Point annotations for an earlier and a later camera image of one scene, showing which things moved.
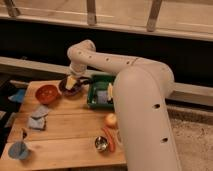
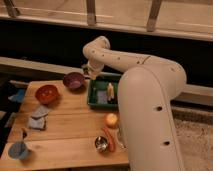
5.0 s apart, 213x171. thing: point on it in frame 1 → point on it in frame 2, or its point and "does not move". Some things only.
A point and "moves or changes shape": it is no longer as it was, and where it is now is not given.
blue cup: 18,150 does not move
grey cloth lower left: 37,123 does not move
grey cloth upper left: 40,113 does not move
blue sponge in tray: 102,96 does not move
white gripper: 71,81 → 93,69
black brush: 85,80 moves or changes shape
